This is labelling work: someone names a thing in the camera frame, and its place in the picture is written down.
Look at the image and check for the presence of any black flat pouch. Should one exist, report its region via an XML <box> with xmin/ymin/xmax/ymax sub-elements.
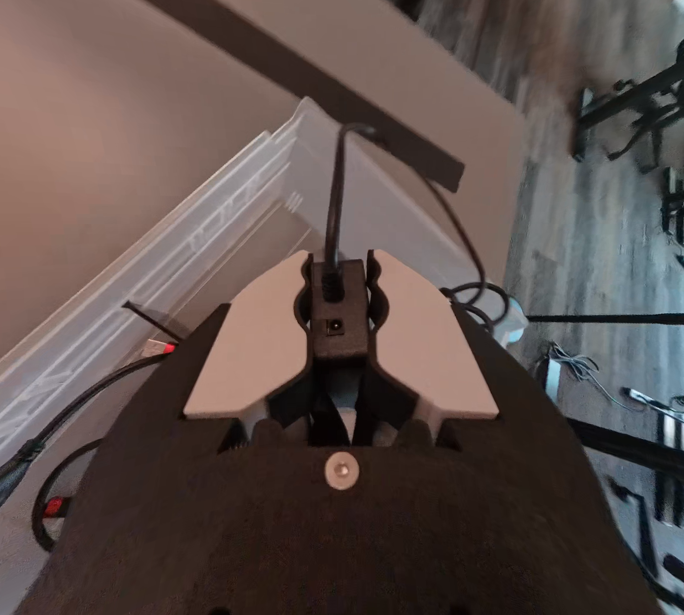
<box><xmin>122</xmin><ymin>301</ymin><xmax>185</xmax><ymax>342</ymax></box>

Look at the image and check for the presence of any thin black hub cable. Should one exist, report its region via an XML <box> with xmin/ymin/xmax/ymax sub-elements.
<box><xmin>325</xmin><ymin>123</ymin><xmax>515</xmax><ymax>343</ymax></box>

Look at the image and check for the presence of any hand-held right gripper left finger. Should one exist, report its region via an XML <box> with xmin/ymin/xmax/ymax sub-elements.
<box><xmin>183</xmin><ymin>250</ymin><xmax>315</xmax><ymax>420</ymax></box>

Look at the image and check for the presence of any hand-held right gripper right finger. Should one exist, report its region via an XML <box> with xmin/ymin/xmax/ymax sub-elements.
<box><xmin>368</xmin><ymin>249</ymin><xmax>500</xmax><ymax>429</ymax></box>

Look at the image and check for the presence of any white plastic bin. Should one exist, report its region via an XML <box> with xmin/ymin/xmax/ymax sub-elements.
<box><xmin>0</xmin><ymin>97</ymin><xmax>530</xmax><ymax>466</ymax></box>

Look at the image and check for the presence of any black red-tipped usb cable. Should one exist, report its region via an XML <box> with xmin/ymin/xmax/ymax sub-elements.
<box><xmin>0</xmin><ymin>338</ymin><xmax>180</xmax><ymax>556</ymax></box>

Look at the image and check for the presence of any black multi-port usb hub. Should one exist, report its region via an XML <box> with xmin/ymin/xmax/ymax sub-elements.
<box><xmin>311</xmin><ymin>259</ymin><xmax>373</xmax><ymax>362</ymax></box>

